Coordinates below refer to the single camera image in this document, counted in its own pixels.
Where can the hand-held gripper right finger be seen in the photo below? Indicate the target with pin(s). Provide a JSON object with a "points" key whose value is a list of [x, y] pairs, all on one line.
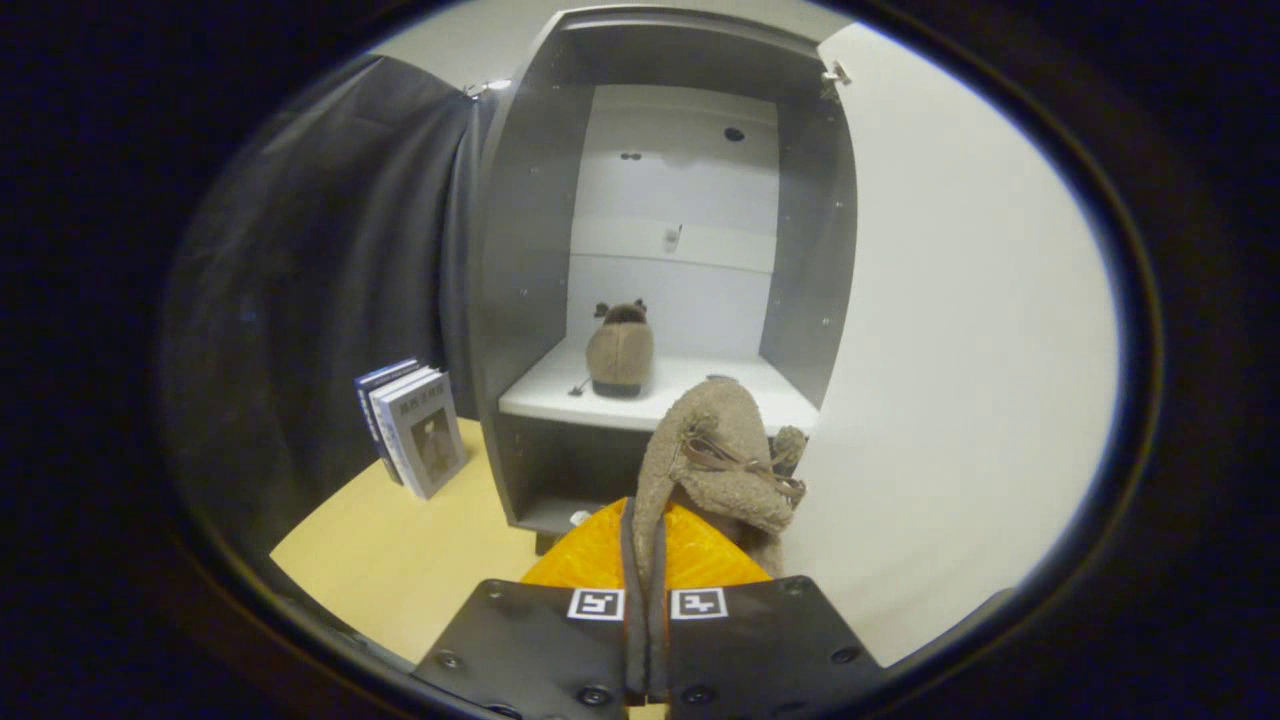
{"points": [[770, 645]]}

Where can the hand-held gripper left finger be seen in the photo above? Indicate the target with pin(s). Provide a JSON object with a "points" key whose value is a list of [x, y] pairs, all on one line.
{"points": [[530, 645]]}

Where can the brown fluffy shoe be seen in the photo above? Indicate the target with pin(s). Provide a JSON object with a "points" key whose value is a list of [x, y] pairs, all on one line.
{"points": [[620, 350], [715, 450]]}

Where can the white shoe cabinet door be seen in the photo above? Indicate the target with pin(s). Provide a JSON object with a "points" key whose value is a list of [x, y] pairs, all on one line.
{"points": [[950, 350]]}

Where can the grey shoe cabinet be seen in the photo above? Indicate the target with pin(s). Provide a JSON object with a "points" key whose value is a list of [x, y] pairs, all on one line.
{"points": [[525, 260]]}

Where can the grey cover book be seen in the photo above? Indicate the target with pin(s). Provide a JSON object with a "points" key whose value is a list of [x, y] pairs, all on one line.
{"points": [[432, 440]]}

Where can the white book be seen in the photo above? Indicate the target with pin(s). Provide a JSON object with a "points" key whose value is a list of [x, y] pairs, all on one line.
{"points": [[392, 420]]}

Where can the blue book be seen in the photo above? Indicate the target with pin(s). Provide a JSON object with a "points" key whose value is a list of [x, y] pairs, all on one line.
{"points": [[368, 400]]}

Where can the black backdrop cloth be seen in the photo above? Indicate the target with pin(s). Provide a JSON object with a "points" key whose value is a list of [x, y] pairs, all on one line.
{"points": [[320, 280]]}

